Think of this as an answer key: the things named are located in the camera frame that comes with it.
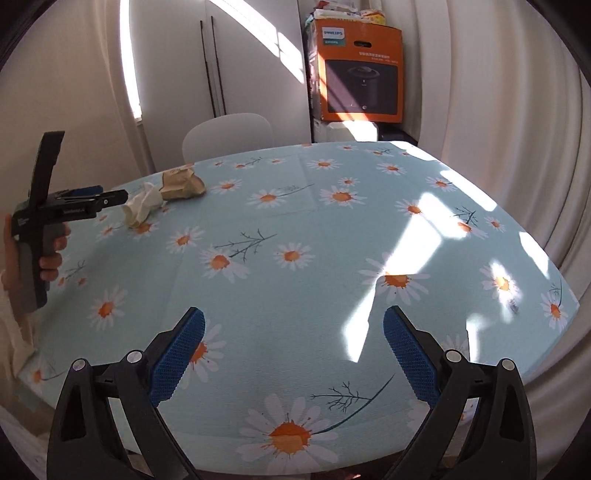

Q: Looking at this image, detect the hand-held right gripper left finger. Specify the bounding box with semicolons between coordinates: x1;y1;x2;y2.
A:
46;307;206;480

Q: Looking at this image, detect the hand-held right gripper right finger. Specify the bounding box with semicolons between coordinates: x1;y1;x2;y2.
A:
383;305;539;480

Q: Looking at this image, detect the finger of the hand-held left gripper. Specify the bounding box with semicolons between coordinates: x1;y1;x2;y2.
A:
60;189;130;214
48;185;105;202

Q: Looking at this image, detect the cream paper bag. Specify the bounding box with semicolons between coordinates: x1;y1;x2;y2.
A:
121;182;163;230

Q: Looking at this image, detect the person's left forearm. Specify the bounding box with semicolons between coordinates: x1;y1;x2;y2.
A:
0;270;44;393

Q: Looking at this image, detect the person's left hand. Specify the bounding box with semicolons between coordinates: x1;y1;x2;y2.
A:
2;212;73;292

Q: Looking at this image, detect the crumpled brown paper bag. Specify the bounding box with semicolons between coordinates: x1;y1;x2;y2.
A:
159;166;206;202

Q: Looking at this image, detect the beige curtain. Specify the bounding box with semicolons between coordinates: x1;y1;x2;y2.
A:
0;0;139;222

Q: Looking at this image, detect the daisy print tablecloth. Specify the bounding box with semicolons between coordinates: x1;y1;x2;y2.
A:
18;141;580;476

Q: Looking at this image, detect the white chair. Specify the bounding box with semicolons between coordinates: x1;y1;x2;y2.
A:
182;113;274;163

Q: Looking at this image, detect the white wardrobe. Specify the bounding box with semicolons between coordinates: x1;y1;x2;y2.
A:
139;0;311;153

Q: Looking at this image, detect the white box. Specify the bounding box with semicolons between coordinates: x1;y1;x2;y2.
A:
314;117;382;144

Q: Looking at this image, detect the white curtain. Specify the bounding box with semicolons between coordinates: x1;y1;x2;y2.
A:
401;0;591;416

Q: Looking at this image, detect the orange cardboard box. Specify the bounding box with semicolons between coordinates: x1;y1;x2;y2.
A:
305;16;404;124

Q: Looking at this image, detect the white red packet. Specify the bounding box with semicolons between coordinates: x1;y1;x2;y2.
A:
313;0;360;20

